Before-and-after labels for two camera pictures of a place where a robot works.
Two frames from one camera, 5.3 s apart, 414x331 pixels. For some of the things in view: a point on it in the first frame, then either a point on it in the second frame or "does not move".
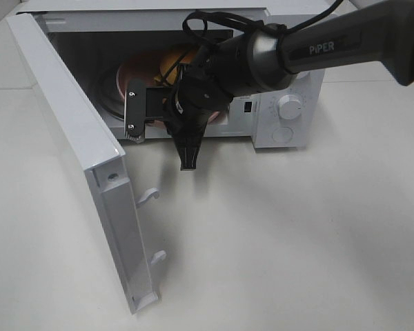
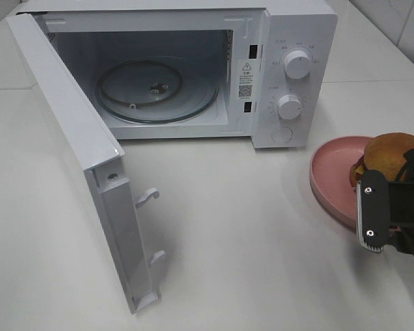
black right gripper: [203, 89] -> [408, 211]
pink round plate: [144, 66] -> [330, 167]
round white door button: [282, 134] does not move
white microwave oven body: [104, 43] does not move
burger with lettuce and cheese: [169, 58] -> [385, 154]
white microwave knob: [290, 107] does not move
